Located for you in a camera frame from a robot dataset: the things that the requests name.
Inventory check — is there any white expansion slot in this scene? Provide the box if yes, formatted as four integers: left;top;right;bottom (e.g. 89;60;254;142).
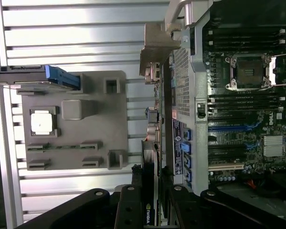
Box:
208;164;244;171

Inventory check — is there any long black expansion slot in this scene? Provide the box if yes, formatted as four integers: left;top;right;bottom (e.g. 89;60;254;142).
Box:
208;143;245;150
208;152;245;160
208;117;251;124

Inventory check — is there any green Dell motherboard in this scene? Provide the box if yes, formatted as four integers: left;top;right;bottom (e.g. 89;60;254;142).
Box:
202;26;286;184

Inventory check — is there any green RAM stick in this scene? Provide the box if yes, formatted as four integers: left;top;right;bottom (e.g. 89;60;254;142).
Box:
28;143;96;151

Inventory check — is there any grey printed parts rack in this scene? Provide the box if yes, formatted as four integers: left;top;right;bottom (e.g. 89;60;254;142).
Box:
16;71;129;171

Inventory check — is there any blue expansion slot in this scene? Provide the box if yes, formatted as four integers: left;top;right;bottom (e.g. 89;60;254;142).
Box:
208;125;255;132

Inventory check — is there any black plastic air shroud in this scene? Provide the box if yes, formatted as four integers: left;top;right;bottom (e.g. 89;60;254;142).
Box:
264;171;286;198

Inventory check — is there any silver chipset heatsink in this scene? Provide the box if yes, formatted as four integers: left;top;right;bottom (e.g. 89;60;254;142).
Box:
263;135;286;157

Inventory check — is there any silver CPU chip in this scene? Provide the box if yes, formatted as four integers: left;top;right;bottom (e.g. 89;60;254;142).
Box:
30;112;53;134

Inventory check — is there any RAM slot with white clips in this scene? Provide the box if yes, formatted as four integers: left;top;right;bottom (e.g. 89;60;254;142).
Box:
208;102;284;109
208;28;286;34
208;93;286;99
208;38;286;44

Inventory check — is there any grey open PC case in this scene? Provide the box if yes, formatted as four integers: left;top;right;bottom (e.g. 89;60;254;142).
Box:
163;0;286;229

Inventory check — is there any hard disk in blue carrier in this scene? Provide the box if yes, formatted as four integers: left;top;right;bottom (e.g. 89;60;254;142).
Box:
0;64;82;93

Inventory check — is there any CPU socket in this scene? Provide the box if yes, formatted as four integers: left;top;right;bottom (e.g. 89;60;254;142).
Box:
225;53;272;91

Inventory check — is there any silver socket cover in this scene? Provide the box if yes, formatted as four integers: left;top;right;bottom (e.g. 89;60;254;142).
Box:
268;56;286;86

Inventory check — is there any multicolour wire bundle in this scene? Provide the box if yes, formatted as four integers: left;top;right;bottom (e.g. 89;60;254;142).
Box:
244;180;265;190

